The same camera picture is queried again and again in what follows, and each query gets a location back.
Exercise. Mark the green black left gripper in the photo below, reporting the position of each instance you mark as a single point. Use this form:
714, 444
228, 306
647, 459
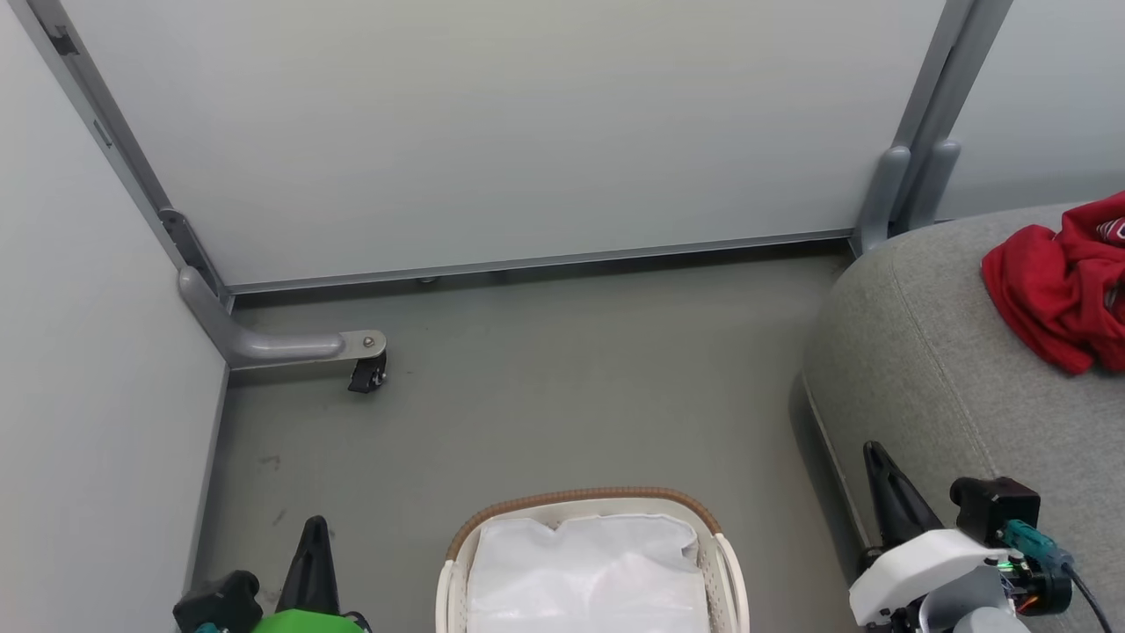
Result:
215, 607

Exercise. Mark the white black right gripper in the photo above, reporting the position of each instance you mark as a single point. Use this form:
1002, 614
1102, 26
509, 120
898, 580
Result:
923, 567

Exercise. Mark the red white sports clothing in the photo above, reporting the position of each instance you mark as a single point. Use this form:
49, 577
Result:
1055, 290

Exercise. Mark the white brown-rimmed laundry basket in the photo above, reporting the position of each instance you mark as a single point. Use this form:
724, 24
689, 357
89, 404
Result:
457, 580

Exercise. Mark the white cloth basket liner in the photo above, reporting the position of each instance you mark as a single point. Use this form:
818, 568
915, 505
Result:
589, 571

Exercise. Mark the grey fabric sofa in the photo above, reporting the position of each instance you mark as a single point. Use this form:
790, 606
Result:
923, 352

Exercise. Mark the black caster wheel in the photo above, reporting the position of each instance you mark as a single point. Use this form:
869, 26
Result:
369, 374

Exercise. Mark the grey metal partition foot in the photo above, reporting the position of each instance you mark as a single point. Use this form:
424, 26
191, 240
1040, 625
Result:
272, 347

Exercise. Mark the grey partition bottom rail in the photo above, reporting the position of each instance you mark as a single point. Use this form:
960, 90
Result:
527, 264

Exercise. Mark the grey partition post with feet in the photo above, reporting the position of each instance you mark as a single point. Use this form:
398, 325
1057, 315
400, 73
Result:
932, 114

